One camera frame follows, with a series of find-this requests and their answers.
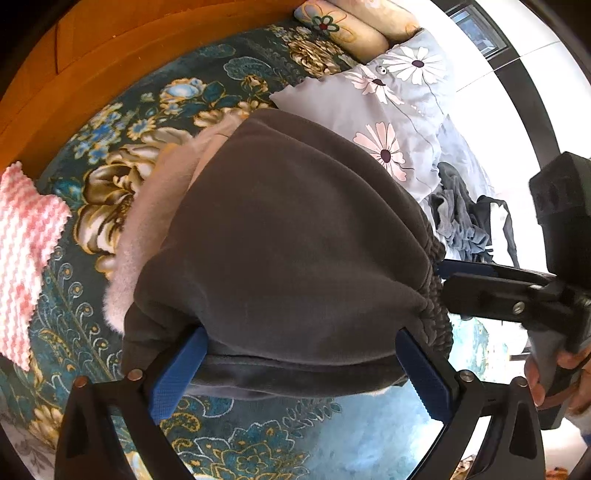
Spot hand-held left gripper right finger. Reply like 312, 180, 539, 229
394, 328, 548, 480

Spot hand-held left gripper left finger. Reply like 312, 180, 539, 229
54, 325, 211, 480

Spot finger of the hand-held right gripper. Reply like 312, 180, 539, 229
436, 259, 559, 284
443, 272, 575, 330

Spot grey sweatpants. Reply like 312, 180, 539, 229
121, 108, 454, 400

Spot person's right hand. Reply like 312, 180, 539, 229
523, 340, 591, 418

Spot grey ruffled garment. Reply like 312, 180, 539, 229
427, 161, 492, 261

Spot pink fleece garment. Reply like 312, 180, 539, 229
104, 115, 245, 334

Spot light floral duvet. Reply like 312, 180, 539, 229
270, 28, 499, 204

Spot pink white checked cloth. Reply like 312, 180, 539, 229
0, 162, 72, 372

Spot blue floral blanket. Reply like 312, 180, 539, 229
0, 23, 499, 480

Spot floral pillow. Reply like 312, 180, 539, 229
294, 0, 422, 64

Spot wooden headboard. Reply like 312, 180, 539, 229
0, 0, 305, 172

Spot black window frame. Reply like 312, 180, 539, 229
434, 0, 591, 168

